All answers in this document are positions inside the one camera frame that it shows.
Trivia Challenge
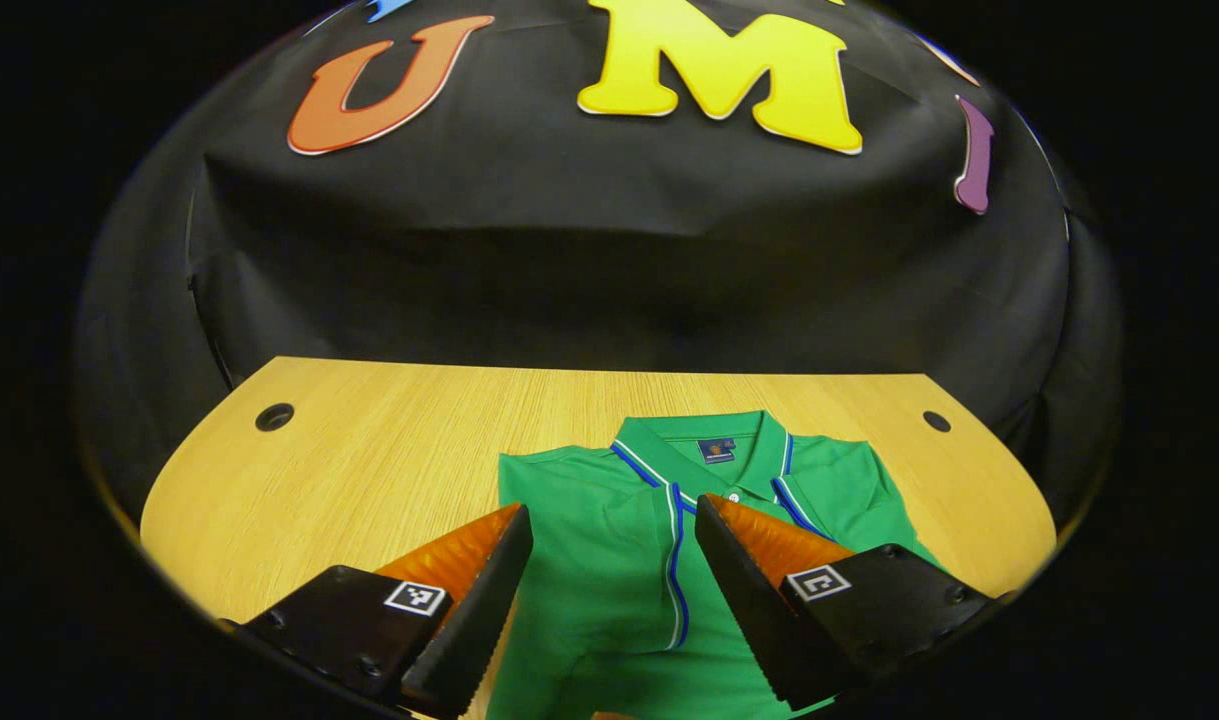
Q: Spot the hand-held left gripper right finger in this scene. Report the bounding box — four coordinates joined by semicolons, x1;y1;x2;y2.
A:
694;492;1015;713

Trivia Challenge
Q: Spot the black backdrop cloth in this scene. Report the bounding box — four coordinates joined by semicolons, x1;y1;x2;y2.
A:
74;0;1125;531

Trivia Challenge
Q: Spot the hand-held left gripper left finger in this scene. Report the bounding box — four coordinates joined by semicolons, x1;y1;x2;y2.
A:
217;502;535;719

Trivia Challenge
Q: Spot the green T-shirt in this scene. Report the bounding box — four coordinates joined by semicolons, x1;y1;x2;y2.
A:
484;408;945;720

